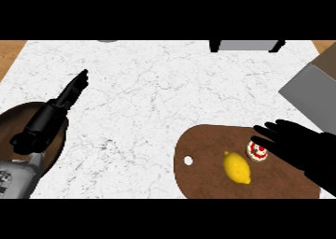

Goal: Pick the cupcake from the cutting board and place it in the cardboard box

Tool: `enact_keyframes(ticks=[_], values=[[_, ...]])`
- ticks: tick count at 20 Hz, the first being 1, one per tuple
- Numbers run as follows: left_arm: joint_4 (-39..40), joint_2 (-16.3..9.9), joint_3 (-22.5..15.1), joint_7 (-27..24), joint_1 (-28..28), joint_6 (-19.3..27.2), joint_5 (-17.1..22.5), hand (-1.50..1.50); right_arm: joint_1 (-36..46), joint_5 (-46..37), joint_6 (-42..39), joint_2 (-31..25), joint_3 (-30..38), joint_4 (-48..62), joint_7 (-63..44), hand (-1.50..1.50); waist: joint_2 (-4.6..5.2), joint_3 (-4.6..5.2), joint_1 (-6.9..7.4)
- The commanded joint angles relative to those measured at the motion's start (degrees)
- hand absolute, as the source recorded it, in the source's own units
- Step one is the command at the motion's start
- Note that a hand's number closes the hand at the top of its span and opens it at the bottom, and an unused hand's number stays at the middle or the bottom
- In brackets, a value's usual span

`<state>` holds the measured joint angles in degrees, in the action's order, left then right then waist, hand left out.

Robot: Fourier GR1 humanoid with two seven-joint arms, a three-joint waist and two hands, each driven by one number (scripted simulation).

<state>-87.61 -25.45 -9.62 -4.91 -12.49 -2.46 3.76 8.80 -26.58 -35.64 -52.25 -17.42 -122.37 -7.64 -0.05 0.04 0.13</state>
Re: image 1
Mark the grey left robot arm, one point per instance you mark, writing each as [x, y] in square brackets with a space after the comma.
[14, 179]

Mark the red and white cupcake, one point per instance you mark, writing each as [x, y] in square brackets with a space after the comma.
[256, 153]

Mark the dark brown round bowl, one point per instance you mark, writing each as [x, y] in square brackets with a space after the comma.
[11, 127]

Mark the brown wooden cutting board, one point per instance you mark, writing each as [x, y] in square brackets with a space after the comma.
[213, 168]

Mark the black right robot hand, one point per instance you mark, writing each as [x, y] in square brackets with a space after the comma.
[309, 146]

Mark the grey and brown cardboard box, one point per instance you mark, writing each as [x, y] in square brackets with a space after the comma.
[321, 99]

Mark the yellow lemon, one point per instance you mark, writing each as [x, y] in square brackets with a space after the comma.
[237, 168]

